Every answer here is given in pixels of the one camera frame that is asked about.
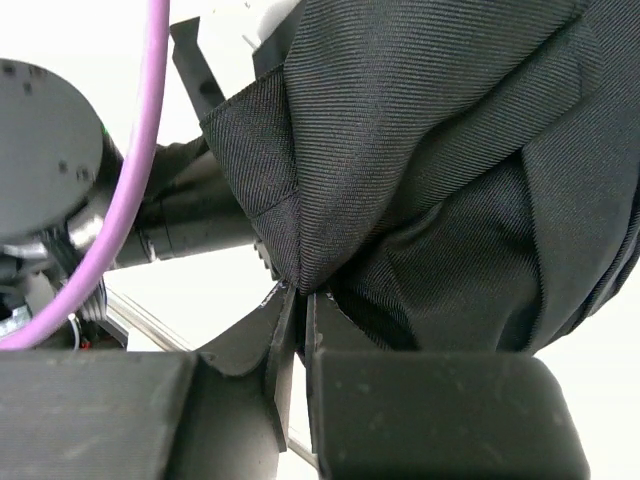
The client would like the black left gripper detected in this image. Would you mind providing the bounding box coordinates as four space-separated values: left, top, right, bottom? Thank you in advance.
1 17 262 330

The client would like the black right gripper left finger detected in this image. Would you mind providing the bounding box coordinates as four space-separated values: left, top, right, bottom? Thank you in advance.
1 288 296 479

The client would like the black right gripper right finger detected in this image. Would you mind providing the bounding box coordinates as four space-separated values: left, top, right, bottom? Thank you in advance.
305 293 590 479

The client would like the black pleated skirt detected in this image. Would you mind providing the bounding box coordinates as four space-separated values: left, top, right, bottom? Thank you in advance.
201 1 639 351

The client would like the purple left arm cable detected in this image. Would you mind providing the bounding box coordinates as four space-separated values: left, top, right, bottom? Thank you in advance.
0 0 174 351

